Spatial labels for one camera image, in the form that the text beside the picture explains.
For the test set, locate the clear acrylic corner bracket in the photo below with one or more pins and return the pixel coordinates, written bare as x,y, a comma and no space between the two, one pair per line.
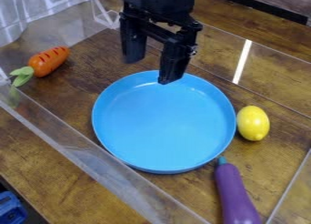
103,16

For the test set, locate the orange toy carrot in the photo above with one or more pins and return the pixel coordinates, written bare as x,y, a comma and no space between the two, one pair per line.
42,64

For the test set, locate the clear acrylic front wall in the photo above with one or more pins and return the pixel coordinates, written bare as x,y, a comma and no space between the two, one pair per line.
144,197

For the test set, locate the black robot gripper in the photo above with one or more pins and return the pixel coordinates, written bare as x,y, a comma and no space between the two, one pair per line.
164,20

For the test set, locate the yellow toy lemon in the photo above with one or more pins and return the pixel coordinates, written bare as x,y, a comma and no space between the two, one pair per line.
253,123

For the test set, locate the blue round plate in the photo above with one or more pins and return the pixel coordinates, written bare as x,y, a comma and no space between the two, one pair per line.
163,129

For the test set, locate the blue box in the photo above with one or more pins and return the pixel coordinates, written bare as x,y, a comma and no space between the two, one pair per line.
12,211

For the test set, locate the white mesh curtain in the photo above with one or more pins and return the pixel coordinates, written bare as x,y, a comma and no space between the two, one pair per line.
19,12

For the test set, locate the purple toy eggplant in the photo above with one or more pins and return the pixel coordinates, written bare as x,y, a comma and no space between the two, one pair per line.
238,209

